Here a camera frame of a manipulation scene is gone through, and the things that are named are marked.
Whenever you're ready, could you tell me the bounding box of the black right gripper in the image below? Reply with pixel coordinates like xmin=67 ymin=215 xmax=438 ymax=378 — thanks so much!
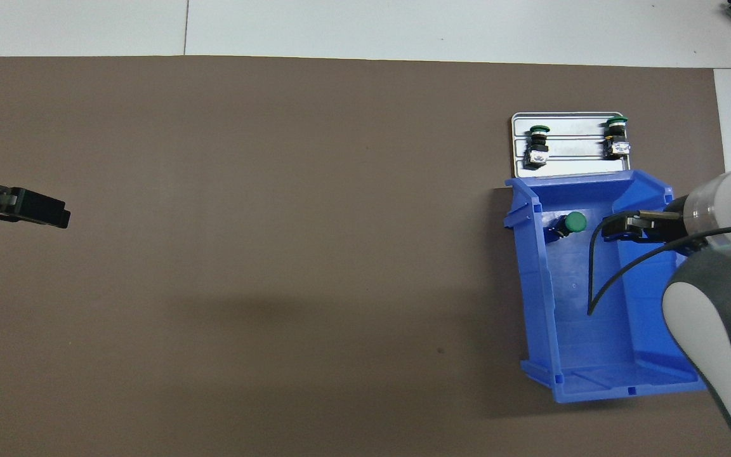
xmin=600 ymin=195 xmax=690 ymax=244

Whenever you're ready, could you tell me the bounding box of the green push button switch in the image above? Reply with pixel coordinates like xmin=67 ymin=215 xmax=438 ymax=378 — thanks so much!
xmin=551 ymin=211 xmax=588 ymax=239
xmin=525 ymin=124 xmax=551 ymax=169

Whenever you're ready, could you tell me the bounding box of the green push button yellow mark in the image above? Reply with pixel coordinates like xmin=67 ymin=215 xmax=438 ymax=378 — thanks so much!
xmin=603 ymin=116 xmax=632 ymax=160

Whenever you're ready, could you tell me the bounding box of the grey metal tray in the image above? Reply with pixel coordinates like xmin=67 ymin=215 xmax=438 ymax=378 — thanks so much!
xmin=510 ymin=112 xmax=633 ymax=179

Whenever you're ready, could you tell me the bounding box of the blue plastic storage bin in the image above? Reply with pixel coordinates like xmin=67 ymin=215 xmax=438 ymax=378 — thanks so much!
xmin=503 ymin=169 xmax=708 ymax=405

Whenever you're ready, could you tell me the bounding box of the brown table mat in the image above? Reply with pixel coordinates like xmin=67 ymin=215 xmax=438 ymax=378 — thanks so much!
xmin=0 ymin=55 xmax=731 ymax=457

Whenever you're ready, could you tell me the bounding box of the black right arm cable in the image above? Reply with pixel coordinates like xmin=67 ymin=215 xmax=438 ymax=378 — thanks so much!
xmin=586 ymin=209 xmax=731 ymax=316

